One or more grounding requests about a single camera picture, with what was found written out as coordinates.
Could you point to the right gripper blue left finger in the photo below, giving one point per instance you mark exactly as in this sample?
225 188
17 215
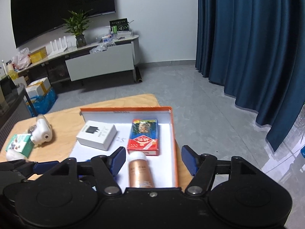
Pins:
106 168

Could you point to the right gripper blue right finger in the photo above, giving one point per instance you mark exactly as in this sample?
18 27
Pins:
201 168

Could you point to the green white carton box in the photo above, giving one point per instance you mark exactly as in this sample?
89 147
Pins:
21 143

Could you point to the white handheld device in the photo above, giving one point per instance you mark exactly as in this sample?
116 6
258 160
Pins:
41 132

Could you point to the white charger box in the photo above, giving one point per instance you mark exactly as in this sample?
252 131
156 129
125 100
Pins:
97 135

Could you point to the copper bottle white cap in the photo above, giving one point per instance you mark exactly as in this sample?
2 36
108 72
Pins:
139 171

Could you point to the orange white tray box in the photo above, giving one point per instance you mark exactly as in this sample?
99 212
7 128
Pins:
162 167

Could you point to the red blue card box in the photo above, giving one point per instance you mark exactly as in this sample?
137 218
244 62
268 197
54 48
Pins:
144 137

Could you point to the wooden table board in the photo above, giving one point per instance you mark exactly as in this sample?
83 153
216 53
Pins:
66 124

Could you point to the black round coffee table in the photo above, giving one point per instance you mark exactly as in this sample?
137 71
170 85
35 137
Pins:
13 106

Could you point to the blue bag with boxes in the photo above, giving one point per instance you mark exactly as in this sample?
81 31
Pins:
42 95

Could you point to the white tv cabinet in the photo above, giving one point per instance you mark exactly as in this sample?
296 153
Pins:
78 63

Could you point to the white plastic bag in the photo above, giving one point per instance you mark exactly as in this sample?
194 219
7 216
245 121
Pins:
22 59

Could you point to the yellow box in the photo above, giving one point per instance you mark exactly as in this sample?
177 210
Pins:
38 55

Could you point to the white router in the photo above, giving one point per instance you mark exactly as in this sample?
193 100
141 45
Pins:
58 46

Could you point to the blue curtain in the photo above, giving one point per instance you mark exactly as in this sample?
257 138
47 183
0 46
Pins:
255 50

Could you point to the black green display box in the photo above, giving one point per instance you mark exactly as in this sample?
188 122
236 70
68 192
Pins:
119 25

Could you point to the potted green plant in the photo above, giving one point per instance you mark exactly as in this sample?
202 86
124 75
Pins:
76 24

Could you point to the black television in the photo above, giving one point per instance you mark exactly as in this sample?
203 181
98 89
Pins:
32 18

